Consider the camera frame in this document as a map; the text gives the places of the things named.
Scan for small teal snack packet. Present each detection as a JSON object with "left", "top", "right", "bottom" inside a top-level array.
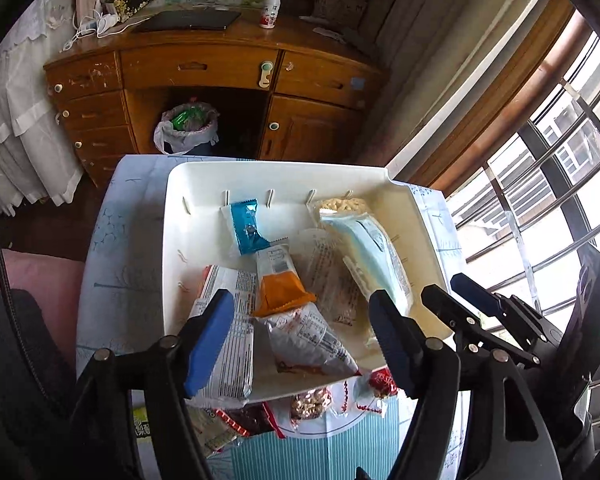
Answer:
[{"left": 220, "top": 199, "right": 273, "bottom": 257}]

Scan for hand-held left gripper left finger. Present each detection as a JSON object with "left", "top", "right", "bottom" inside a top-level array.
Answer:
[{"left": 65, "top": 287, "right": 237, "bottom": 480}]

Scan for trash bin with bag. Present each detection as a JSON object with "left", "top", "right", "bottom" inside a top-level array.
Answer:
[{"left": 152, "top": 101, "right": 221, "bottom": 157}]

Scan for window grille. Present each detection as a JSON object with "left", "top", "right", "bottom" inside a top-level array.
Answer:
[{"left": 445, "top": 10, "right": 600, "bottom": 421}]

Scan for orange and white packet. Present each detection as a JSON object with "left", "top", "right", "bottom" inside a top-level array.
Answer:
[{"left": 252, "top": 242, "right": 318, "bottom": 318}]

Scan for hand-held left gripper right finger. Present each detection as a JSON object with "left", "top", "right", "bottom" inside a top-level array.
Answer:
[{"left": 367, "top": 289, "right": 565, "bottom": 480}]

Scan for pink blanket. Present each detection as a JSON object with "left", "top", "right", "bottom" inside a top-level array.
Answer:
[{"left": 0, "top": 245, "right": 86, "bottom": 376}]

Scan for white red drink bottle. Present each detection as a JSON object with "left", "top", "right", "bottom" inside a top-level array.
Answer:
[{"left": 258, "top": 0, "right": 282, "bottom": 30}]

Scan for white green drawer lock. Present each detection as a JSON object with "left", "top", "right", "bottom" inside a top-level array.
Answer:
[{"left": 257, "top": 60, "right": 276, "bottom": 91}]

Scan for black cable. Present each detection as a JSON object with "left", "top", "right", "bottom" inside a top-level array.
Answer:
[{"left": 0, "top": 205, "right": 46, "bottom": 401}]

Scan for white curtain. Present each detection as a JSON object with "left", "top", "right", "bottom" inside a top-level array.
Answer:
[{"left": 0, "top": 0, "right": 88, "bottom": 216}]

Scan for dark brown red-edged packet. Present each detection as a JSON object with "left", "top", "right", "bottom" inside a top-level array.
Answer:
[{"left": 215, "top": 402, "right": 286, "bottom": 440}]

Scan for light blue packet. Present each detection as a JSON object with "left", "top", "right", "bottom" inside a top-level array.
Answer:
[{"left": 320, "top": 212, "right": 413, "bottom": 318}]

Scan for white striped snack packet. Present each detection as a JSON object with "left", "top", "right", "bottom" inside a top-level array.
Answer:
[{"left": 187, "top": 265, "right": 258, "bottom": 401}]

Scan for wooden desk with drawers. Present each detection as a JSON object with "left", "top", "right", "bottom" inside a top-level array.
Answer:
[{"left": 42, "top": 0, "right": 391, "bottom": 191}]

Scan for white plastic bin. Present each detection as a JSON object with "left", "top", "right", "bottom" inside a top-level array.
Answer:
[{"left": 161, "top": 160, "right": 473, "bottom": 403}]

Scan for clear walnut date packet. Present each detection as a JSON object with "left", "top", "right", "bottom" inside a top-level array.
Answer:
[{"left": 287, "top": 380, "right": 353, "bottom": 423}]

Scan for red and white cake packet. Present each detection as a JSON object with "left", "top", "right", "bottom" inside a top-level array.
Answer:
[{"left": 254, "top": 307, "right": 362, "bottom": 377}]

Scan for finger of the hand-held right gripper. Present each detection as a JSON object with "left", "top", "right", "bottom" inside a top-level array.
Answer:
[
  {"left": 421, "top": 284, "right": 541, "bottom": 367},
  {"left": 450, "top": 272, "right": 563, "bottom": 356}
]

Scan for red date candy packet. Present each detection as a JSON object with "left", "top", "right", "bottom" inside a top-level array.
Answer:
[{"left": 362, "top": 367, "right": 398, "bottom": 401}]

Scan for dark laptop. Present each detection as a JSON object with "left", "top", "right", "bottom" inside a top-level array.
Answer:
[{"left": 131, "top": 9, "right": 243, "bottom": 34}]

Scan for large clear snack packet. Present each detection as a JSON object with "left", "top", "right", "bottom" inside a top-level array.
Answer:
[{"left": 292, "top": 227, "right": 381, "bottom": 328}]

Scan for yellow-green snack packet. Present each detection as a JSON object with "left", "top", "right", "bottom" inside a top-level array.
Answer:
[{"left": 132, "top": 406, "right": 153, "bottom": 437}]

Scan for cream biscuit packet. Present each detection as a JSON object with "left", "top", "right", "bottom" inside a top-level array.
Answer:
[{"left": 187, "top": 407, "right": 238, "bottom": 458}]

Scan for white charger cables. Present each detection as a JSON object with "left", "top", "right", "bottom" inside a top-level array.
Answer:
[{"left": 62, "top": 2, "right": 151, "bottom": 51}]

